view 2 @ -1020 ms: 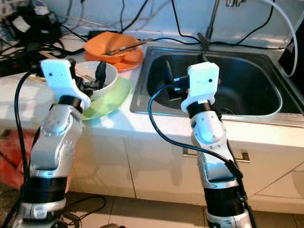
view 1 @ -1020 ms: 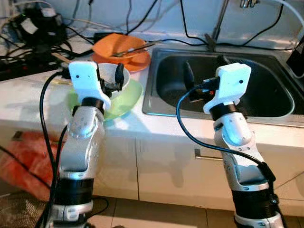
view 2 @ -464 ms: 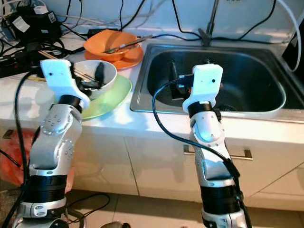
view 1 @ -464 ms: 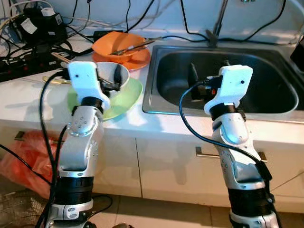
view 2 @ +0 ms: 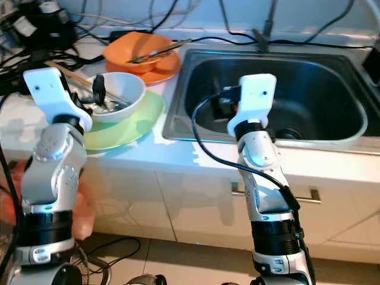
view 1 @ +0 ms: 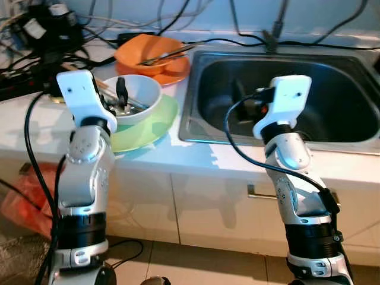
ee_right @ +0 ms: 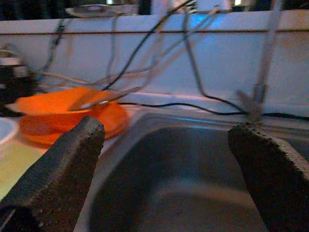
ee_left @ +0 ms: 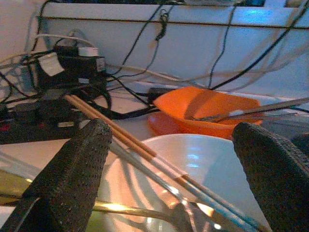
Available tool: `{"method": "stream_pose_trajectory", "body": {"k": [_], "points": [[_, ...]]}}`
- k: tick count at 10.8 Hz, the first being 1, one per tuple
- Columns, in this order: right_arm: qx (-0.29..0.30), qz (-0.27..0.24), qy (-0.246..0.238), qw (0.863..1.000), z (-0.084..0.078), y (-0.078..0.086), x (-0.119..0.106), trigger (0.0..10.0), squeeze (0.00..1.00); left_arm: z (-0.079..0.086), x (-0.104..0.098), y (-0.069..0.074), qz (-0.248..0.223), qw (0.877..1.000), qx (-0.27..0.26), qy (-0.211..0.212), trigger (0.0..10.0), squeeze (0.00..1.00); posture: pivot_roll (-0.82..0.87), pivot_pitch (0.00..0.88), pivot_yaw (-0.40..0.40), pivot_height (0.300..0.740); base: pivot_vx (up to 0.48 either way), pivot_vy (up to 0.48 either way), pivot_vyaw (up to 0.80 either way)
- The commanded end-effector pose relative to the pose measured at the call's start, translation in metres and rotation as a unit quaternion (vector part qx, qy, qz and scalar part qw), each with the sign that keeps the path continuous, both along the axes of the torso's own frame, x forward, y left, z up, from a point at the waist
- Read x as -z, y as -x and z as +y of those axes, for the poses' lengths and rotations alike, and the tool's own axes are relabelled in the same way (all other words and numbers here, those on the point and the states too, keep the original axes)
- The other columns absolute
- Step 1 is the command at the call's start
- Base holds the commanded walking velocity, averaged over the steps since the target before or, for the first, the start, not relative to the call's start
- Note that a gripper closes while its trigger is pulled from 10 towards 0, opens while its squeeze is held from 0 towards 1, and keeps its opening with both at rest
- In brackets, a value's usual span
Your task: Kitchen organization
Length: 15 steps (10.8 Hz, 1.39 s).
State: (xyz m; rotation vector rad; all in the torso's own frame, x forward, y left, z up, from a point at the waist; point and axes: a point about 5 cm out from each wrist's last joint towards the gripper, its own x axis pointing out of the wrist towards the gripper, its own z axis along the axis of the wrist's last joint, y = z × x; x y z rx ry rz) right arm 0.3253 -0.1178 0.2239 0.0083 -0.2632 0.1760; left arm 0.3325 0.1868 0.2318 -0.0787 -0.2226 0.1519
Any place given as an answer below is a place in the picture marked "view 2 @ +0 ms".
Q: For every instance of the orange bowl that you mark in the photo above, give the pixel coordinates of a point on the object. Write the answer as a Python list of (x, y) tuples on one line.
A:
[(124, 50)]

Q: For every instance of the white kitchen cabinet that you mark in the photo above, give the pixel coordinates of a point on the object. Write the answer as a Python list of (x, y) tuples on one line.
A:
[(172, 202)]

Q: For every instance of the white speckled bowl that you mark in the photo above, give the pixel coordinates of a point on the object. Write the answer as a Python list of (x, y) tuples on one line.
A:
[(130, 95)]

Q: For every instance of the light green plate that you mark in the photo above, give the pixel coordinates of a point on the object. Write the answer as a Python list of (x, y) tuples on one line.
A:
[(136, 133)]

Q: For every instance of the orange plate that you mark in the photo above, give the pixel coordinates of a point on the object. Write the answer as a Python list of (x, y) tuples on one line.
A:
[(166, 74)]

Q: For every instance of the black power strip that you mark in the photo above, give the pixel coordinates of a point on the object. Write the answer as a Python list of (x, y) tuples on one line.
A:
[(15, 77)]

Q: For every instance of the dark faucet base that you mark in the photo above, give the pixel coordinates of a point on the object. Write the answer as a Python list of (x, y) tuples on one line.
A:
[(264, 38)]

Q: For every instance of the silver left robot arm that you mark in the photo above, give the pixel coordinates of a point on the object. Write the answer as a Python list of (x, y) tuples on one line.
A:
[(50, 172)]

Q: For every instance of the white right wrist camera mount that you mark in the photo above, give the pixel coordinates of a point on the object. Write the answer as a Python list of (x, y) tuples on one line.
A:
[(255, 95)]

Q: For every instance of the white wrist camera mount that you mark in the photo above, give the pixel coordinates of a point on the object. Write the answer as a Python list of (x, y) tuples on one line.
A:
[(255, 95), (47, 92)]

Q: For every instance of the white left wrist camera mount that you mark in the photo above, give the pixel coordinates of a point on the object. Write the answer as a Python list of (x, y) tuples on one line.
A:
[(47, 92)]

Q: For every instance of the black power adapter pile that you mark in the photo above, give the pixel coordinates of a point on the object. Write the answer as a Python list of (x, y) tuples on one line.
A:
[(35, 27)]

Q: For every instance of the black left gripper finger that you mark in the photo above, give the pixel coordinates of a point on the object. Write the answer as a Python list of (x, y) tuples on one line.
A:
[(100, 89)]

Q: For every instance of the silver metal spoon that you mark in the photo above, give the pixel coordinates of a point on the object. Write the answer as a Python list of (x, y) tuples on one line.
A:
[(151, 56)]

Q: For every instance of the stainless steel sink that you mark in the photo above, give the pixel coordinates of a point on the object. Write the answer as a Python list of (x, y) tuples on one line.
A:
[(314, 89)]

